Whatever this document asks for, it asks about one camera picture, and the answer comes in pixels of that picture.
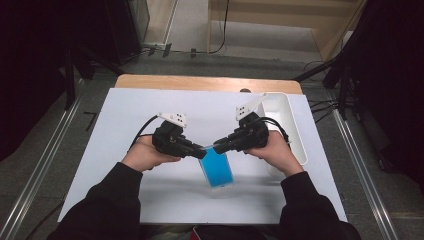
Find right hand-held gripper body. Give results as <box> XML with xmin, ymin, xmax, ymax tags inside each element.
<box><xmin>229</xmin><ymin>93</ymin><xmax>270</xmax><ymax>152</ymax></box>

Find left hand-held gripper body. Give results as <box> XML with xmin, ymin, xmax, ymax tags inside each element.
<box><xmin>152</xmin><ymin>112</ymin><xmax>198</xmax><ymax>158</ymax></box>

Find white plastic bin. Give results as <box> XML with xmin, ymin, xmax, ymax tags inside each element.
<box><xmin>259</xmin><ymin>91</ymin><xmax>308</xmax><ymax>177</ymax></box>

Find person's left hand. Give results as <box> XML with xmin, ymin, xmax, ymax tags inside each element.
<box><xmin>120</xmin><ymin>134</ymin><xmax>183</xmax><ymax>173</ymax></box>

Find person's right hand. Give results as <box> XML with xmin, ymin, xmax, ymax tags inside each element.
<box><xmin>244</xmin><ymin>130</ymin><xmax>305</xmax><ymax>178</ymax></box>

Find white board mat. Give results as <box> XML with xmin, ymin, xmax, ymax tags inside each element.
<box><xmin>57</xmin><ymin>87</ymin><xmax>348</xmax><ymax>225</ymax></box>

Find wooden table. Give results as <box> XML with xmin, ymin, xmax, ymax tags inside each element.
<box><xmin>114</xmin><ymin>73</ymin><xmax>304</xmax><ymax>95</ymax></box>

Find black metal stand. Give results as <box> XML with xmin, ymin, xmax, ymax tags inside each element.
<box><xmin>293</xmin><ymin>56</ymin><xmax>354</xmax><ymax>121</ymax></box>
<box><xmin>63</xmin><ymin>46</ymin><xmax>124</xmax><ymax>111</ymax></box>

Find light wooden shelf unit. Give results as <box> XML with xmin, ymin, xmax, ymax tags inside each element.
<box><xmin>206</xmin><ymin>0</ymin><xmax>368</xmax><ymax>63</ymax></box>

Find black cabinet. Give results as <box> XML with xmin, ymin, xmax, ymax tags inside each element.
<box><xmin>103</xmin><ymin>0</ymin><xmax>151</xmax><ymax>66</ymax></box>

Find dark curtain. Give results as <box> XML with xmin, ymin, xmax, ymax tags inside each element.
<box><xmin>343</xmin><ymin>0</ymin><xmax>424</xmax><ymax>193</ymax></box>
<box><xmin>0</xmin><ymin>0</ymin><xmax>111</xmax><ymax>163</ymax></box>

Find right hand-held gripper cable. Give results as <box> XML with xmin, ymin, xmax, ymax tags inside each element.
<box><xmin>259</xmin><ymin>116</ymin><xmax>292</xmax><ymax>147</ymax></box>

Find hand-held gripper cable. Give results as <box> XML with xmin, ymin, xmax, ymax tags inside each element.
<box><xmin>259</xmin><ymin>116</ymin><xmax>292</xmax><ymax>147</ymax></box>
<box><xmin>24</xmin><ymin>114</ymin><xmax>160</xmax><ymax>240</ymax></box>

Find left hand-held gripper cable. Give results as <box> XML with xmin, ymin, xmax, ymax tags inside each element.
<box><xmin>24</xmin><ymin>114</ymin><xmax>160</xmax><ymax>240</ymax></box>

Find black floor cables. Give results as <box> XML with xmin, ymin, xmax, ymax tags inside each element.
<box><xmin>308</xmin><ymin>98</ymin><xmax>344</xmax><ymax>124</ymax></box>

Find black hanging cable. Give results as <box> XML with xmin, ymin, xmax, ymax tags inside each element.
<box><xmin>209</xmin><ymin>0</ymin><xmax>231</xmax><ymax>55</ymax></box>

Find metal floor rail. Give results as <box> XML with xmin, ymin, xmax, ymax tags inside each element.
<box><xmin>0</xmin><ymin>96</ymin><xmax>83</xmax><ymax>240</ymax></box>
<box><xmin>333</xmin><ymin>109</ymin><xmax>399</xmax><ymax>240</ymax></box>

